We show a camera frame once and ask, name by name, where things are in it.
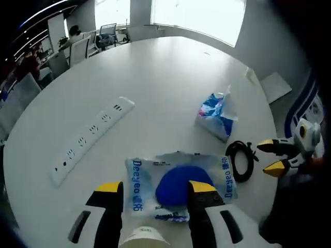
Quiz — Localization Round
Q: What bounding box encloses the black cable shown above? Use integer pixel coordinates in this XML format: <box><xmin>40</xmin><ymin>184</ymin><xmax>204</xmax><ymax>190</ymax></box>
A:
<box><xmin>225</xmin><ymin>140</ymin><xmax>260</xmax><ymax>183</ymax></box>

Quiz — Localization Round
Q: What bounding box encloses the person's dark shirt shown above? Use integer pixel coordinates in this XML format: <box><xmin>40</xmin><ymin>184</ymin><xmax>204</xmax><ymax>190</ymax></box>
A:
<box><xmin>258</xmin><ymin>175</ymin><xmax>331</xmax><ymax>248</ymax></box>

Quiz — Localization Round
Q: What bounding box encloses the wet wipes packet blue lid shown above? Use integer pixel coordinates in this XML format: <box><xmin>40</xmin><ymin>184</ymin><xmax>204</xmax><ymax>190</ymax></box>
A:
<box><xmin>125</xmin><ymin>151</ymin><xmax>238</xmax><ymax>224</ymax></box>

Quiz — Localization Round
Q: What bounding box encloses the dark mesh office chair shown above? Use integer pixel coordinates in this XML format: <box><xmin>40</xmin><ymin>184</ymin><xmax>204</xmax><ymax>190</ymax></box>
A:
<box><xmin>99</xmin><ymin>23</ymin><xmax>117</xmax><ymax>47</ymax></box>

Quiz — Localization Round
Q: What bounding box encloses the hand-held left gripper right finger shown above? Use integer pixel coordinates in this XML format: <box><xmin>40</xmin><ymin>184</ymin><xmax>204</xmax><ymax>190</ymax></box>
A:
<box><xmin>188</xmin><ymin>180</ymin><xmax>262</xmax><ymax>248</ymax></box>

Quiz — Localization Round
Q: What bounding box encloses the white mesh office chair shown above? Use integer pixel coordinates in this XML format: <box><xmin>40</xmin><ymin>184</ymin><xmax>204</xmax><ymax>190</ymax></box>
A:
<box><xmin>69</xmin><ymin>36</ymin><xmax>92</xmax><ymax>67</ymax></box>

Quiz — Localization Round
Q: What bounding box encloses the grey office chair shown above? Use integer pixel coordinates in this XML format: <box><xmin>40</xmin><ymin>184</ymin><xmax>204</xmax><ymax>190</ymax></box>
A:
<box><xmin>15</xmin><ymin>72</ymin><xmax>42</xmax><ymax>104</ymax></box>
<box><xmin>0</xmin><ymin>95</ymin><xmax>24</xmax><ymax>140</ymax></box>
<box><xmin>49</xmin><ymin>51</ymin><xmax>70</xmax><ymax>75</ymax></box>

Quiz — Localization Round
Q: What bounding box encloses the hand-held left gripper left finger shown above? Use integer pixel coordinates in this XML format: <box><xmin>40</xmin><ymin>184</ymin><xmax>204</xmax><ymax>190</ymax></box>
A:
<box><xmin>67</xmin><ymin>180</ymin><xmax>124</xmax><ymax>248</ymax></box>

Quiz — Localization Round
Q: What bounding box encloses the blue floral tissue pack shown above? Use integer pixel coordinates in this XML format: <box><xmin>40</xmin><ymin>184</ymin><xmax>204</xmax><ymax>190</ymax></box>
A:
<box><xmin>195</xmin><ymin>84</ymin><xmax>239</xmax><ymax>143</ymax></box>

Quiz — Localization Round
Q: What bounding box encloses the bright window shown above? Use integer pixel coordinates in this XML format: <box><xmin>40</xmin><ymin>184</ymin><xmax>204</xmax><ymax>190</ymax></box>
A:
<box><xmin>94</xmin><ymin>0</ymin><xmax>131</xmax><ymax>26</ymax></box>
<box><xmin>151</xmin><ymin>0</ymin><xmax>245</xmax><ymax>47</ymax></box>

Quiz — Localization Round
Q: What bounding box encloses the white flat board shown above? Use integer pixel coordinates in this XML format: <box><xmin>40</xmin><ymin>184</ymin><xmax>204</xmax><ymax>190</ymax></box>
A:
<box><xmin>260</xmin><ymin>71</ymin><xmax>293</xmax><ymax>104</ymax></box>

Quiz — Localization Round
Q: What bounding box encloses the white paper cup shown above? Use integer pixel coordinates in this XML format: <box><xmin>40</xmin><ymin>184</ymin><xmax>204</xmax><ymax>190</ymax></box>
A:
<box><xmin>120</xmin><ymin>226</ymin><xmax>171</xmax><ymax>248</ymax></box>

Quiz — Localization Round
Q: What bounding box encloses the white power strip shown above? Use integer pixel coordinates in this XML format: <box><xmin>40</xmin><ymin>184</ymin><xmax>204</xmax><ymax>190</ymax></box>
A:
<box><xmin>50</xmin><ymin>96</ymin><xmax>136</xmax><ymax>188</ymax></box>

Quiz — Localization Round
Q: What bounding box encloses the white table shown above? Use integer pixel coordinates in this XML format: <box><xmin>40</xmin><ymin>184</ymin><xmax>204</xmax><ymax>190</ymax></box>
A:
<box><xmin>2</xmin><ymin>36</ymin><xmax>279</xmax><ymax>248</ymax></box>

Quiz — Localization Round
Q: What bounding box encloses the person's right hand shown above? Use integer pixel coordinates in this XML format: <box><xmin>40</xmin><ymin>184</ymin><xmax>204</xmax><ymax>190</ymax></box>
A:
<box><xmin>301</xmin><ymin>156</ymin><xmax>329</xmax><ymax>182</ymax></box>

